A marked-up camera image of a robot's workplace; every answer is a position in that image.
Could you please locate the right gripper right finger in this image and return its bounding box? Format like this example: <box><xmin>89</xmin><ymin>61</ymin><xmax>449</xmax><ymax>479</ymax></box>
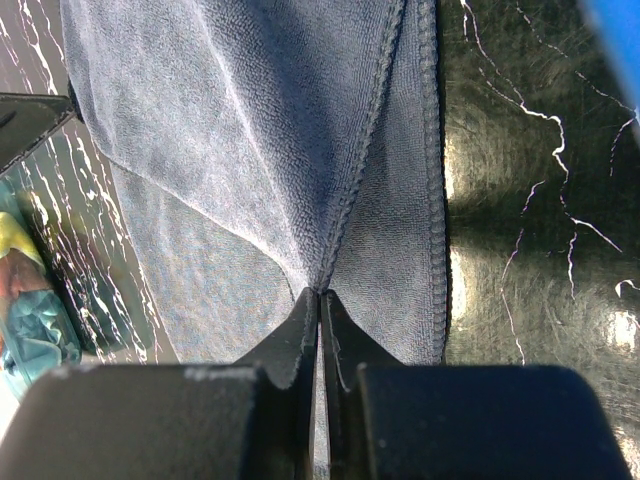
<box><xmin>320</xmin><ymin>290</ymin><xmax>402</xmax><ymax>479</ymax></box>

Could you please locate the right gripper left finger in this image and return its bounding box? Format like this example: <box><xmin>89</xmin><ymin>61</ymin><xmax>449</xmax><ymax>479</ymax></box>
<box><xmin>235</xmin><ymin>288</ymin><xmax>319</xmax><ymax>479</ymax></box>

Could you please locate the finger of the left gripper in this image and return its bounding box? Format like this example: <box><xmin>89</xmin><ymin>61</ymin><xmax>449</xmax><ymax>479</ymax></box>
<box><xmin>0</xmin><ymin>93</ymin><xmax>76</xmax><ymax>175</ymax></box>

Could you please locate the dark grey-blue towel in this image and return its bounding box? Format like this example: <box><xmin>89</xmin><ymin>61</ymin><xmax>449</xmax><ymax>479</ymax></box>
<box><xmin>60</xmin><ymin>1</ymin><xmax>447</xmax><ymax>365</ymax></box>

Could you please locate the yellow towel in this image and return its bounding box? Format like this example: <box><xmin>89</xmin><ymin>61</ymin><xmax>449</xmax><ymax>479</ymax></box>
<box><xmin>0</xmin><ymin>212</ymin><xmax>45</xmax><ymax>272</ymax></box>

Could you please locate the brown towel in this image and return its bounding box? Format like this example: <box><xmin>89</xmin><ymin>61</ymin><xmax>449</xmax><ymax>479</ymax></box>
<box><xmin>1</xmin><ymin>249</ymin><xmax>52</xmax><ymax>316</ymax></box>

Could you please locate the clear teal plastic bin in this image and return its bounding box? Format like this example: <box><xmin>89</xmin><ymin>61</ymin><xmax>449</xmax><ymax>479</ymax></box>
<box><xmin>0</xmin><ymin>169</ymin><xmax>156</xmax><ymax>401</ymax></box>

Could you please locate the light blue patterned towel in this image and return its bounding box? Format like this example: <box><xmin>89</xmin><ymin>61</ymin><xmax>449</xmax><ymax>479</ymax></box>
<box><xmin>1</xmin><ymin>290</ymin><xmax>82</xmax><ymax>383</ymax></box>

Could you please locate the blue plastic bin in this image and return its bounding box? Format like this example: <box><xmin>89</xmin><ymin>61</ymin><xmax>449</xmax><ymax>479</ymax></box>
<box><xmin>579</xmin><ymin>0</ymin><xmax>639</xmax><ymax>122</ymax></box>

